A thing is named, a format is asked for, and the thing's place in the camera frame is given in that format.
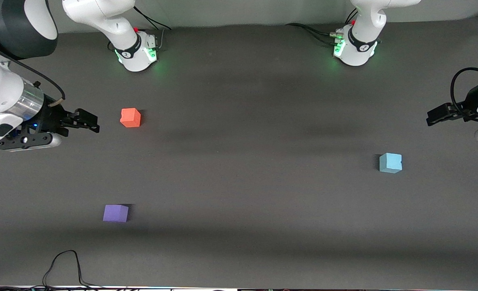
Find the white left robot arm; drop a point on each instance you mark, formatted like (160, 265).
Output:
(360, 48)

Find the light blue foam block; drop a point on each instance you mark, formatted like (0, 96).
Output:
(390, 163)

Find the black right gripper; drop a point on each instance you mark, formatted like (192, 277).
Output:
(51, 118)

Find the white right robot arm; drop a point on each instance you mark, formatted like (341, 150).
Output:
(4, 93)

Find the orange foam block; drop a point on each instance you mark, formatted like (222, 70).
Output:
(130, 117)

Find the purple foam block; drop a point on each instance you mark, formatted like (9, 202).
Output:
(115, 213)

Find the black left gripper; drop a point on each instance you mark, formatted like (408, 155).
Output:
(468, 106)

